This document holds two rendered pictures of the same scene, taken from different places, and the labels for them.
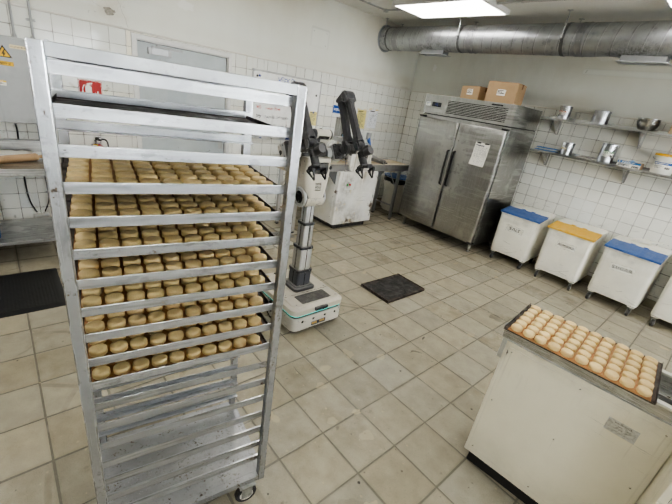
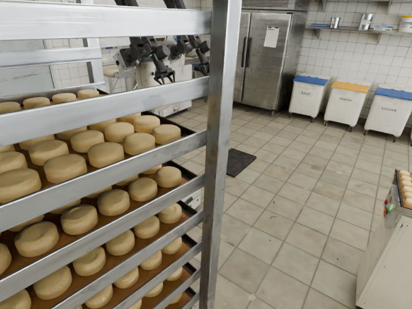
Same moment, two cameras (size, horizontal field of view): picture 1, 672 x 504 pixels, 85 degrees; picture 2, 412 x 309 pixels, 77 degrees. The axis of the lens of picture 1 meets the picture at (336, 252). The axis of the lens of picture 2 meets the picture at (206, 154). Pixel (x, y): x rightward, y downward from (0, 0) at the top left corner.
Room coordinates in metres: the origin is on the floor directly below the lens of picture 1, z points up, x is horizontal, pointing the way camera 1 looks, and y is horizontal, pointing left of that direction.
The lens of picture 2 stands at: (0.77, 0.29, 1.69)
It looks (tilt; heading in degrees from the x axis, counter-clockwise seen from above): 29 degrees down; 348
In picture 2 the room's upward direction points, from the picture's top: 3 degrees clockwise
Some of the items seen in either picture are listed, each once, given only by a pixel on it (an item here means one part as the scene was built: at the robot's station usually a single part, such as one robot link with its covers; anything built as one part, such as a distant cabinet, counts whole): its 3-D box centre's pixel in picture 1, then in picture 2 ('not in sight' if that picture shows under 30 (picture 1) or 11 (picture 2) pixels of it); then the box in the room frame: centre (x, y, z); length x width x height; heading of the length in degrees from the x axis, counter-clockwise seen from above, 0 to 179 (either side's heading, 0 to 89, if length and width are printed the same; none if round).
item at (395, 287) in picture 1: (393, 287); (232, 161); (3.56, -0.67, 0.01); 0.60 x 0.40 x 0.03; 134
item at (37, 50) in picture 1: (179, 317); not in sight; (1.18, 0.56, 0.93); 0.64 x 0.51 x 1.78; 125
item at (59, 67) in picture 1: (188, 86); not in sight; (1.02, 0.45, 1.77); 0.64 x 0.03 x 0.03; 125
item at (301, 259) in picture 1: (300, 265); not in sight; (2.81, 0.28, 0.45); 0.13 x 0.13 x 0.40; 44
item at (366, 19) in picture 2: (607, 153); (365, 21); (4.84, -3.11, 1.67); 0.18 x 0.18 x 0.22
